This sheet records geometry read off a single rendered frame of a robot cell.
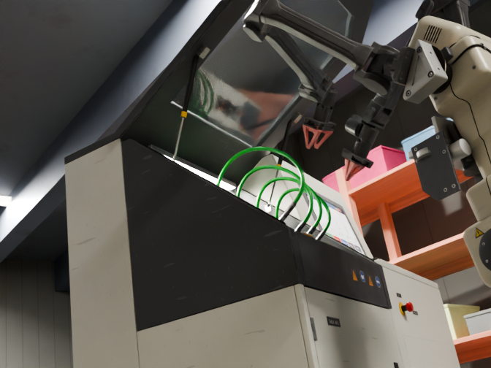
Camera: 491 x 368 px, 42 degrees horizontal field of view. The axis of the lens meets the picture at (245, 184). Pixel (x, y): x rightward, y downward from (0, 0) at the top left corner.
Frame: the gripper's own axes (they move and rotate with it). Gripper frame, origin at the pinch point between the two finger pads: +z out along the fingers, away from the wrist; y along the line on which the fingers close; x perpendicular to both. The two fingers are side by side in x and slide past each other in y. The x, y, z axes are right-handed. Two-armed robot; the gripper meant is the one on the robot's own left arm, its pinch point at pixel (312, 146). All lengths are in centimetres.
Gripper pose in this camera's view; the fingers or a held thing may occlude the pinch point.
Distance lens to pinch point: 219.5
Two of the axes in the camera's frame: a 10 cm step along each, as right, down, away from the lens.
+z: -2.6, 9.3, 2.7
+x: 7.3, 3.7, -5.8
